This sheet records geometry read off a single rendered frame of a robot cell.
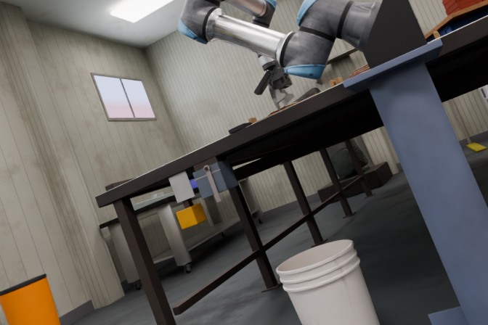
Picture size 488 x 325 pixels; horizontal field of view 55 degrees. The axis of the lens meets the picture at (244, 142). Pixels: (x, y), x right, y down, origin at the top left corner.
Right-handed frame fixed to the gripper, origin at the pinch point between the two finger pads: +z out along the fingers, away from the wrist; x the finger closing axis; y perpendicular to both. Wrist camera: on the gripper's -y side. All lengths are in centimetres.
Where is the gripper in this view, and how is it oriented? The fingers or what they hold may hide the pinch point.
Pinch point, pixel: (282, 109)
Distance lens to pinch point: 203.6
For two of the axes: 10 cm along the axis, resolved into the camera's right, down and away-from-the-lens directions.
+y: 8.3, -3.5, -4.3
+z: 3.6, 9.3, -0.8
